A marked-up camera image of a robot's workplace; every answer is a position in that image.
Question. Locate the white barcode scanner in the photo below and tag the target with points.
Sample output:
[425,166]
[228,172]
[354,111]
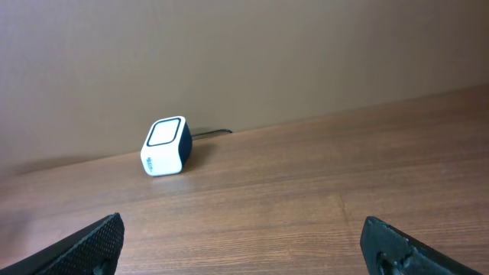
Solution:
[167,147]

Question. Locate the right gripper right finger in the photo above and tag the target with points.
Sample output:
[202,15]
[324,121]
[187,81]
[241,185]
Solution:
[387,250]

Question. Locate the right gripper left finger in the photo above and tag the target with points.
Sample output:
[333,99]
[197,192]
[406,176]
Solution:
[92,250]

